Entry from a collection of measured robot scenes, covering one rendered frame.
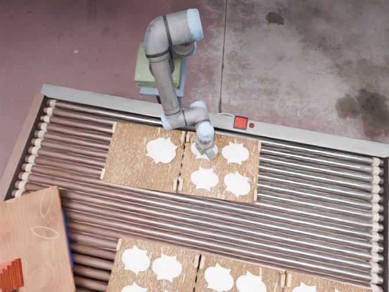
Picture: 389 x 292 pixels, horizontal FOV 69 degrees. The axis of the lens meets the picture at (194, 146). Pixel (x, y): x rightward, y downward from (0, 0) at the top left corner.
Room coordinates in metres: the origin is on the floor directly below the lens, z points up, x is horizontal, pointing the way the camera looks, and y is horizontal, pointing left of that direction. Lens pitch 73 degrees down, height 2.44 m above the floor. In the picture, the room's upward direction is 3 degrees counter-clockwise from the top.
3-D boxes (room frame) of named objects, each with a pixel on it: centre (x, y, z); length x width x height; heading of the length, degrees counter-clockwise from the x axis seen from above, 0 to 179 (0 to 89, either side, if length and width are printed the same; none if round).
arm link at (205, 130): (0.44, -0.05, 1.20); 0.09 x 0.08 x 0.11; 10
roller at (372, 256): (0.07, 0.04, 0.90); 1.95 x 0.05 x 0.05; 76
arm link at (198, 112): (0.53, -0.02, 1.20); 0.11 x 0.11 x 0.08; 10
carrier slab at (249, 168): (0.34, -0.13, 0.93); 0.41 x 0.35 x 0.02; 79
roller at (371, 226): (0.21, 0.01, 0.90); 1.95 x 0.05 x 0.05; 76
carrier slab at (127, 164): (0.42, 0.28, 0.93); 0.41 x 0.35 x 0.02; 79
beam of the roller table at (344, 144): (0.62, -0.10, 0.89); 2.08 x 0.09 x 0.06; 76
